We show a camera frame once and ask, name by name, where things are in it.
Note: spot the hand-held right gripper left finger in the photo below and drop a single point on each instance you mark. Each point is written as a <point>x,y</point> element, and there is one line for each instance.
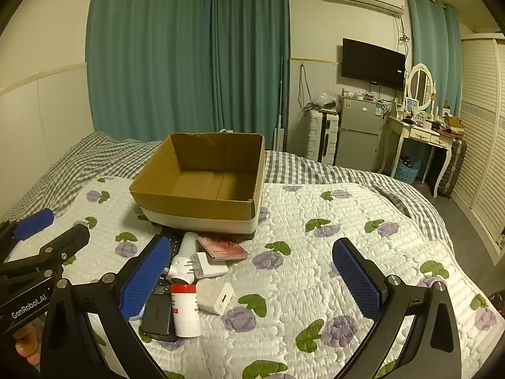
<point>145,282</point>

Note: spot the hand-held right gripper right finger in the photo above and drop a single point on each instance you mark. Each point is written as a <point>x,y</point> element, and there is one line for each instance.
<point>357,280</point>

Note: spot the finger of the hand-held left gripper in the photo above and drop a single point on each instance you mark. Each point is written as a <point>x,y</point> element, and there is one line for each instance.
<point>34,223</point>
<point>59,244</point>

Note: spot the black remote control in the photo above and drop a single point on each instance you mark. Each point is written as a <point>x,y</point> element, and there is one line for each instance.
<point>174,247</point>

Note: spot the white cylindrical device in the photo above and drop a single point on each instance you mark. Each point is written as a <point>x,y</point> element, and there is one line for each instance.
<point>188,244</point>

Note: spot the white charger cube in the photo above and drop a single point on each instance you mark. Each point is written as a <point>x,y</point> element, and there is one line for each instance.
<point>213,294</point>

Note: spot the white plug adapter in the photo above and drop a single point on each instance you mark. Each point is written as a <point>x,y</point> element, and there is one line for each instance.
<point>213,267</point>

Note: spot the person's left hand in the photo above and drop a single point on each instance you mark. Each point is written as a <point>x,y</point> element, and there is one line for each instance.
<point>25,349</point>

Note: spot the grey checked bed sheet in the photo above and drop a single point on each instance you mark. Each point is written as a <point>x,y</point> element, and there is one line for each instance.
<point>79,154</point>

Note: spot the white floral quilt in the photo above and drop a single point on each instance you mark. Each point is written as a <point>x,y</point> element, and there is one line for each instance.
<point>300,221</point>

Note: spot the blue plastic basket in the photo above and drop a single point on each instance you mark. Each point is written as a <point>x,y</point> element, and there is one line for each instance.
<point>406,171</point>

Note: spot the grey small fridge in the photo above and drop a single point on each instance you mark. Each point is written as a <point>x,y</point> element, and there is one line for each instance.
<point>357,134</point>

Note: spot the dark hard suitcase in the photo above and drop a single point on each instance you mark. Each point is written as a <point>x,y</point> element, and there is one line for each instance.
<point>453,166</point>

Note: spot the white ribbed suitcase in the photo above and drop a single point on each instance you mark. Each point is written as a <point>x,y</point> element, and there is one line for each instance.
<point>315,134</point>

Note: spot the white dressing table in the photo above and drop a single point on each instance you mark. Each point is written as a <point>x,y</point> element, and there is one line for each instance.
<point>414,132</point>

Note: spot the clear plastic bag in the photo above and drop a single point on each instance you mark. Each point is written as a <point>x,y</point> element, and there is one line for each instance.
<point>325,98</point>

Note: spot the small brown cardboard box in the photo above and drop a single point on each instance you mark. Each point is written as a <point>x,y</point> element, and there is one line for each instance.
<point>454,120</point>

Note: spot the white louvered wardrobe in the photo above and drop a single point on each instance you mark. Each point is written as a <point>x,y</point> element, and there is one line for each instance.
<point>481,134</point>

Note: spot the wide teal curtain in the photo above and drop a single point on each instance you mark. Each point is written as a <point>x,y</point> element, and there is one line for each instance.
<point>146,55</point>

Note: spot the oval white vanity mirror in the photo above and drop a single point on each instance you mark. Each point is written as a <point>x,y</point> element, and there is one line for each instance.
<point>419,86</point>

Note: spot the narrow teal curtain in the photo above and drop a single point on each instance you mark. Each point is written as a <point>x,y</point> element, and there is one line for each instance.
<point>434,55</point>

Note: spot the teal corner curtain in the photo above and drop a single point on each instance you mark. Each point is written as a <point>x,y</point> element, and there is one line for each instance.
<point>250,59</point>

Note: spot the small picture frame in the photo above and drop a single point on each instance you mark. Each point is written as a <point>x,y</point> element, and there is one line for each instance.
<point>411,104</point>

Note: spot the black wall television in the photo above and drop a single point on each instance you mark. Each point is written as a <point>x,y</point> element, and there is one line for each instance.
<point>373,63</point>

